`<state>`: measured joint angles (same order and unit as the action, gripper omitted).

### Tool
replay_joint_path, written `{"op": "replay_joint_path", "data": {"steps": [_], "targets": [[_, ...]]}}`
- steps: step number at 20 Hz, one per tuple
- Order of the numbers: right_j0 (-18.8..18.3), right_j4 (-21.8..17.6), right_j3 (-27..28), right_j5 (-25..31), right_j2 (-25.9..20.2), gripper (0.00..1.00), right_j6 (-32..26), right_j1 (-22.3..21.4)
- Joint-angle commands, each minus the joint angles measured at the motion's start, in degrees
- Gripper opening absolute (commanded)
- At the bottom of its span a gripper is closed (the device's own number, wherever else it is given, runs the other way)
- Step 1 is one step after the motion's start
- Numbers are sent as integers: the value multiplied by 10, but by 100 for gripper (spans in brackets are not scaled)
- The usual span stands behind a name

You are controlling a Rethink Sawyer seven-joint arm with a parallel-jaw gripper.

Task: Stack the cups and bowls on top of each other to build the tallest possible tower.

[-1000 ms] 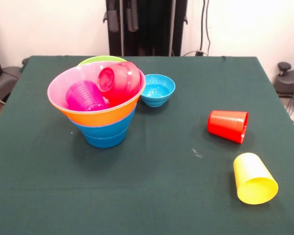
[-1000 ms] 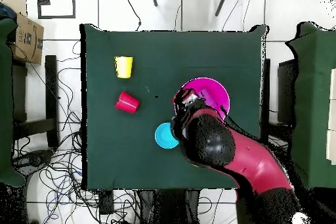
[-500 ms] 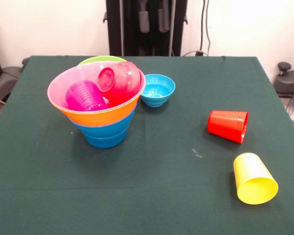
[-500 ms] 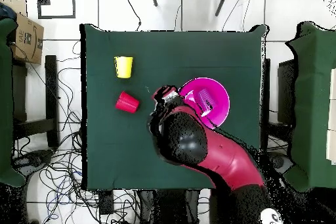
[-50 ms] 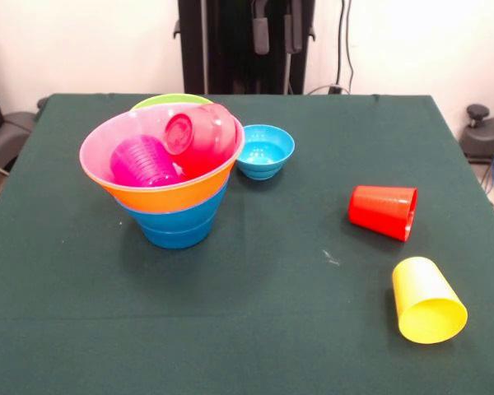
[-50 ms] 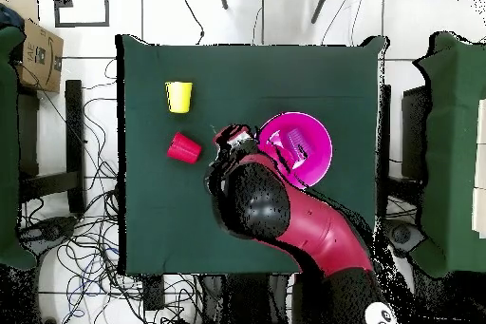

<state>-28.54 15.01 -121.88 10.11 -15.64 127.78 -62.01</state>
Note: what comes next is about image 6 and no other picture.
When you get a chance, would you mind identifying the red cup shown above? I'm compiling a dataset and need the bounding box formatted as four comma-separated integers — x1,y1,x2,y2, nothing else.
165,131,203,165

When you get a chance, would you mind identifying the purple cup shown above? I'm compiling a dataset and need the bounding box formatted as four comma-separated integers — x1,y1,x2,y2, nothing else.
285,128,314,160

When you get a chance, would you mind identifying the large pink bowl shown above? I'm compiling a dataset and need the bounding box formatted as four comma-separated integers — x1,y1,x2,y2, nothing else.
257,111,334,189

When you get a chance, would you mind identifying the dark green tablecloth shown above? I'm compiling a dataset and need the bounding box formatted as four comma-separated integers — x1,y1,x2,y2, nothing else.
115,33,390,276

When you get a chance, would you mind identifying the yellow cup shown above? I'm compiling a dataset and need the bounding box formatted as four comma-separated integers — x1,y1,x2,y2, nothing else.
164,81,194,115

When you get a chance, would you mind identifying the black power adapter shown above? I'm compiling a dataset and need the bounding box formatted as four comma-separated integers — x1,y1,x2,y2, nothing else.
142,276,165,311

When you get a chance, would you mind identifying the black chair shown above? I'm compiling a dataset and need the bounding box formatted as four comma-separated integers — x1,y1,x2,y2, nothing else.
401,86,432,181

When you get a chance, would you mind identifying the cardboard box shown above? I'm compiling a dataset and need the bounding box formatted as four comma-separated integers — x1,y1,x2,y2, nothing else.
14,17,65,94

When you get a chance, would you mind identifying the green clothed side table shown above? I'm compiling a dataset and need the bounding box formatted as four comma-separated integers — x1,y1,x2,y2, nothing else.
0,25,39,272
411,30,486,279

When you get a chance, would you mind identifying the black cable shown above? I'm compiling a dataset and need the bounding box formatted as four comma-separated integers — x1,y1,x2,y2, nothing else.
178,0,206,46

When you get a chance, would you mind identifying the black stool frame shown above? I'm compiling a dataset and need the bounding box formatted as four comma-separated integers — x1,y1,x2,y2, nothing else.
16,79,86,215

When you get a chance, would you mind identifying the tangle of cables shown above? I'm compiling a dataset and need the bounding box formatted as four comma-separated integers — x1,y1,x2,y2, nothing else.
18,59,198,324

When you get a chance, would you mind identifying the black pedestal leg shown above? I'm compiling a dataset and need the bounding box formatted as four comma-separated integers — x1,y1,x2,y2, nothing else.
18,216,79,249
381,219,424,255

